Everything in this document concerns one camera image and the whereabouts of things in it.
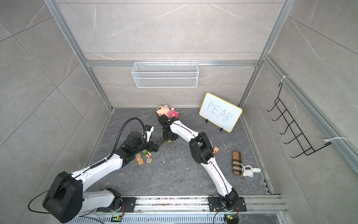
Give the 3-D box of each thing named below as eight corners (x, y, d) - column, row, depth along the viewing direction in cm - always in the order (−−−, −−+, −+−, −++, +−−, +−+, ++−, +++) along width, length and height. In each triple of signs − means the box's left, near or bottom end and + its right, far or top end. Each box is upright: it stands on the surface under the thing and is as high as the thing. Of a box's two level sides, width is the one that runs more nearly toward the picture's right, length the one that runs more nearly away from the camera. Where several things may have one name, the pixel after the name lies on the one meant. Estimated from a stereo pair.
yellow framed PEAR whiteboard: (197, 116, 117) (199, 100, 102) (205, 108, 122) (208, 92, 108) (228, 135, 105) (236, 119, 90) (235, 125, 110) (243, 109, 96)
